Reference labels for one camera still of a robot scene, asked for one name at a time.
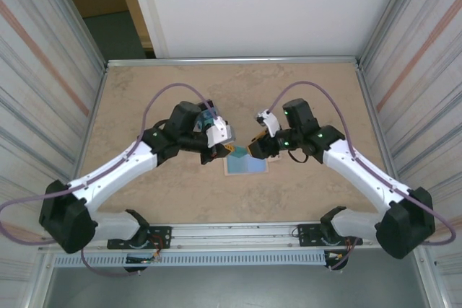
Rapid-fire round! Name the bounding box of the teal card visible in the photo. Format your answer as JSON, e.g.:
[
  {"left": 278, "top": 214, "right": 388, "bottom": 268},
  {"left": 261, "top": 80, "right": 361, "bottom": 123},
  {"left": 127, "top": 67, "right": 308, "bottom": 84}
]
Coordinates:
[{"left": 229, "top": 144, "right": 253, "bottom": 161}]

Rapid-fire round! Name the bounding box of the light blue card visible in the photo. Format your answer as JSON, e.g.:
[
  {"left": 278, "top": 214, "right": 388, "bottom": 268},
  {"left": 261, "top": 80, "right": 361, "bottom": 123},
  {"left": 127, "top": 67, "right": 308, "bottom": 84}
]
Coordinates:
[{"left": 223, "top": 152, "right": 282, "bottom": 177}]

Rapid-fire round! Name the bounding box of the clear acrylic card box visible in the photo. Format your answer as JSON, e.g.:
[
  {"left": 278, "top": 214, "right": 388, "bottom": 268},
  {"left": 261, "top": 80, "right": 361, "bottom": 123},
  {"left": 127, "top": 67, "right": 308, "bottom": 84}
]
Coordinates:
[{"left": 197, "top": 100, "right": 221, "bottom": 131}]

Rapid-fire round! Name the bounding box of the aluminium table edge bar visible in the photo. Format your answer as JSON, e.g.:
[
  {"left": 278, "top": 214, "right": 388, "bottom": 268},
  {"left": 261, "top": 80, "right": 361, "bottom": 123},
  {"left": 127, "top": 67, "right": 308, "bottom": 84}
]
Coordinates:
[
  {"left": 356, "top": 66, "right": 411, "bottom": 219},
  {"left": 64, "top": 66, "right": 109, "bottom": 224}
]

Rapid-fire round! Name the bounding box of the grey metal shelf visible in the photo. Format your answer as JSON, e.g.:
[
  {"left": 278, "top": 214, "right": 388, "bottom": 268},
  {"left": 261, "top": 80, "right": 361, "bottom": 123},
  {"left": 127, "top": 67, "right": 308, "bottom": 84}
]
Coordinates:
[{"left": 46, "top": 266, "right": 432, "bottom": 308}]

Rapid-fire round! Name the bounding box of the small green circuit board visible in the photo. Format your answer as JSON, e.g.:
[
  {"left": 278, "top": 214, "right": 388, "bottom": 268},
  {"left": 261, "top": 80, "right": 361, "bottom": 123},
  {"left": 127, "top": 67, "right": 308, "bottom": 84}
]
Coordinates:
[{"left": 125, "top": 255, "right": 162, "bottom": 264}]

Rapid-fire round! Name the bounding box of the aluminium frame crossbar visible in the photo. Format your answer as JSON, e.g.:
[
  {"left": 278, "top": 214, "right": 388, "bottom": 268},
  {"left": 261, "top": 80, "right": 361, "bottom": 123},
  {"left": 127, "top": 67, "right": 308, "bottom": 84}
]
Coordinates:
[{"left": 105, "top": 56, "right": 363, "bottom": 68}]

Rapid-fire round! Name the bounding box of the aluminium mounting rail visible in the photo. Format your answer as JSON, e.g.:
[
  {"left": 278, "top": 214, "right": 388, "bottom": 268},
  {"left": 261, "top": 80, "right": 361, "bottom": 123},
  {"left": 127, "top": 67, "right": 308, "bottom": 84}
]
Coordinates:
[{"left": 38, "top": 223, "right": 378, "bottom": 254}]

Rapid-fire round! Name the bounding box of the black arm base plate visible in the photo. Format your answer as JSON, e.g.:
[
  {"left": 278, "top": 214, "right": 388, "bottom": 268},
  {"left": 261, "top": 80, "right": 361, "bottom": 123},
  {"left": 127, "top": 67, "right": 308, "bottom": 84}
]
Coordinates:
[
  {"left": 107, "top": 225, "right": 173, "bottom": 250},
  {"left": 292, "top": 223, "right": 362, "bottom": 250}
]

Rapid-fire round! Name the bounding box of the grey slotted cable duct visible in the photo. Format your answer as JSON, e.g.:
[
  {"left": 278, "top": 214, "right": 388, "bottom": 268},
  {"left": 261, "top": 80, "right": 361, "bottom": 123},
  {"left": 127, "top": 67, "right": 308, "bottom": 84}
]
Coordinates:
[{"left": 53, "top": 252, "right": 328, "bottom": 268}]

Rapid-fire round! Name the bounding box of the white door frame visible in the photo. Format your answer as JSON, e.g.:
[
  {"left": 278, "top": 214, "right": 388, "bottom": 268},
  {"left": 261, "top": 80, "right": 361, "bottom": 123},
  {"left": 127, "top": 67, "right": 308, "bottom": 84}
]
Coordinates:
[{"left": 124, "top": 0, "right": 170, "bottom": 59}]

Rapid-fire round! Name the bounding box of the aluminium frame post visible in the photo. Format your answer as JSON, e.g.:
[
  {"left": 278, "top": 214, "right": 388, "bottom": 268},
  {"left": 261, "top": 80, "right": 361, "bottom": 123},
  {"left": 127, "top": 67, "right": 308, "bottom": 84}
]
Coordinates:
[
  {"left": 359, "top": 0, "right": 429, "bottom": 71},
  {"left": 43, "top": 0, "right": 109, "bottom": 73}
]

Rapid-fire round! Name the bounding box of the translucent corrugated enclosure panel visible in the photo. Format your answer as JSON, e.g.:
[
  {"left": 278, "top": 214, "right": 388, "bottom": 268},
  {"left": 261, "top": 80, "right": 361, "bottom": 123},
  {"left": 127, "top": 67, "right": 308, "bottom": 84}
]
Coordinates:
[
  {"left": 0, "top": 0, "right": 106, "bottom": 283},
  {"left": 360, "top": 0, "right": 462, "bottom": 280}
]

